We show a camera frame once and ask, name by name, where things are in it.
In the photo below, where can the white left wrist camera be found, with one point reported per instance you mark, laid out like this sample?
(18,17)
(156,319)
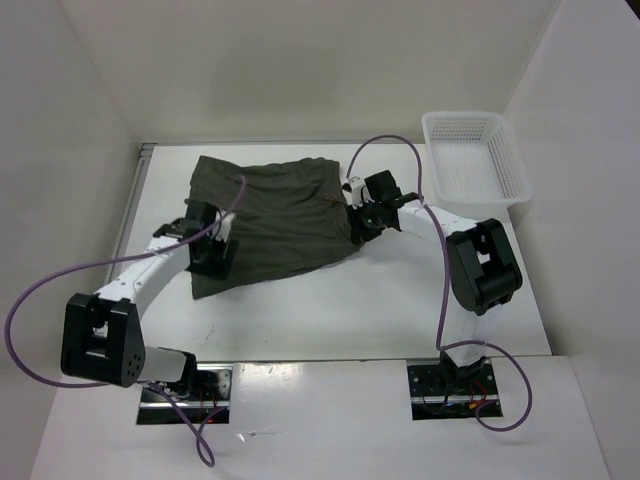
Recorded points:
(223,221)

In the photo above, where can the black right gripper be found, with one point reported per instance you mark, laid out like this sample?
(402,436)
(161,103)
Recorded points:
(359,232)

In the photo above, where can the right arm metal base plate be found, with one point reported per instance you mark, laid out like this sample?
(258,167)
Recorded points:
(433,398)

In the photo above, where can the dark olive green shorts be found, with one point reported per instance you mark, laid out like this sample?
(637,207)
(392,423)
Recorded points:
(292,219)

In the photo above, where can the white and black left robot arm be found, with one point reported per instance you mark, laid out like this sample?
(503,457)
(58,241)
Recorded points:
(102,335)

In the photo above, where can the white perforated plastic basket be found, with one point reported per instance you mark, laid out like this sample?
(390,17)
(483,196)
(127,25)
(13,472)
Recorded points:
(475,160)

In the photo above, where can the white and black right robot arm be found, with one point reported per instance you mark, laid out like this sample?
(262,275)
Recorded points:
(481,271)

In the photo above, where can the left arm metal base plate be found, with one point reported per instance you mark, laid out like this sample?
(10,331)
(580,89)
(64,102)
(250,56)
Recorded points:
(207,400)

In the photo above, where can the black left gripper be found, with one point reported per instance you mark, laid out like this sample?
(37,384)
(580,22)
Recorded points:
(219,267)

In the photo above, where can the aluminium table edge rail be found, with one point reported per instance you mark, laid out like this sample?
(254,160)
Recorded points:
(132,202)

